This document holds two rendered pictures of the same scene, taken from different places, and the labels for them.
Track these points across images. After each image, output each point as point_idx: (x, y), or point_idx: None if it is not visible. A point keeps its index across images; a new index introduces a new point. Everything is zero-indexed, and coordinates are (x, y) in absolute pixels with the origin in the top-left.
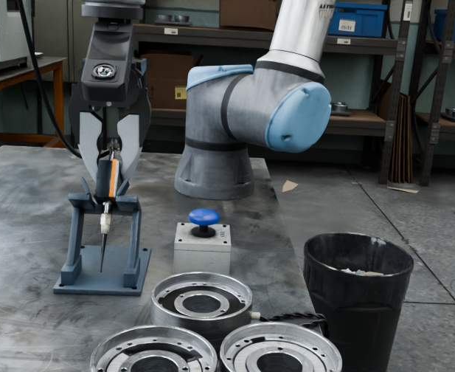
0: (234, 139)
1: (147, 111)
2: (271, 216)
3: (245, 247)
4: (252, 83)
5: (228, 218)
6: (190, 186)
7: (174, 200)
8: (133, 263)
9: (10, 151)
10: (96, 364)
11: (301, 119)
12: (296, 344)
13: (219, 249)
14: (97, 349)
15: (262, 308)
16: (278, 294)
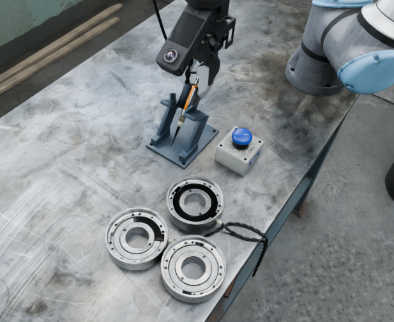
0: None
1: (214, 68)
2: (326, 126)
3: (278, 153)
4: (348, 27)
5: (294, 116)
6: (290, 75)
7: (274, 82)
8: (188, 149)
9: None
10: (115, 221)
11: (366, 77)
12: (215, 257)
13: (239, 161)
14: (117, 214)
15: (239, 212)
16: (259, 204)
